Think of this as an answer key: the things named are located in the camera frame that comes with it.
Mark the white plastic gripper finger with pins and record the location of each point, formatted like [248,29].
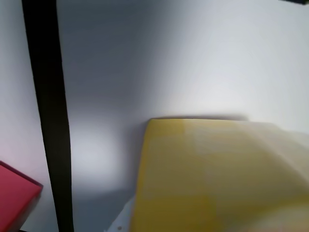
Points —
[120,221]

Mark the yellow paper box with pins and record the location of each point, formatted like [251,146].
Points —
[205,181]

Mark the pink paper box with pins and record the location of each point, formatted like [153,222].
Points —
[14,193]

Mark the white paper sheet marked 1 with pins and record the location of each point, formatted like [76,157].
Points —
[169,60]

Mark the white paper sheet marked 2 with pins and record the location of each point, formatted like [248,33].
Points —
[14,72]

